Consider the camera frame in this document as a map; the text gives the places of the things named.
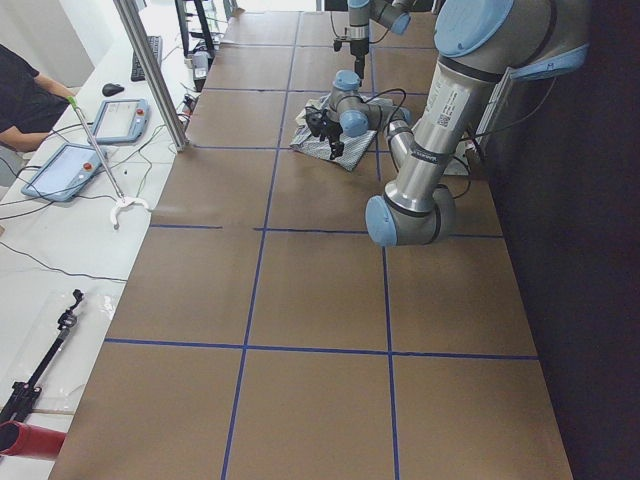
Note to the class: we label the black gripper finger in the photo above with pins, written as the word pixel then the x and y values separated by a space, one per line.
pixel 359 68
pixel 336 149

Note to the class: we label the far blue teach pendant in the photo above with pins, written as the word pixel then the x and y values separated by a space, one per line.
pixel 121 121

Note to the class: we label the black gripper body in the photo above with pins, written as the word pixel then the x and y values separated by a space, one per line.
pixel 358 49
pixel 331 132

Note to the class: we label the red cylinder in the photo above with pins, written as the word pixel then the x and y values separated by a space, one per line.
pixel 30 441

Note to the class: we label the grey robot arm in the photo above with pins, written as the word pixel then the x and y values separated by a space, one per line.
pixel 394 16
pixel 478 43

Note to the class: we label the near blue teach pendant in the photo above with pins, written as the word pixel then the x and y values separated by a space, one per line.
pixel 66 172

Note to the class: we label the aluminium frame post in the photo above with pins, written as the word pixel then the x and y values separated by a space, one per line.
pixel 137 35

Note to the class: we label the black computer mouse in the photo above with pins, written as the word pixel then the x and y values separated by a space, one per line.
pixel 111 89

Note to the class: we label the person in black shirt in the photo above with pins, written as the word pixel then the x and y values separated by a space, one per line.
pixel 31 103

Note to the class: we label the white reacher grabber tool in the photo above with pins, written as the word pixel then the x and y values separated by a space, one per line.
pixel 122 202

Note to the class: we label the blue teach pendant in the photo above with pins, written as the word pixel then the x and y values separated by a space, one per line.
pixel 121 121
pixel 66 172

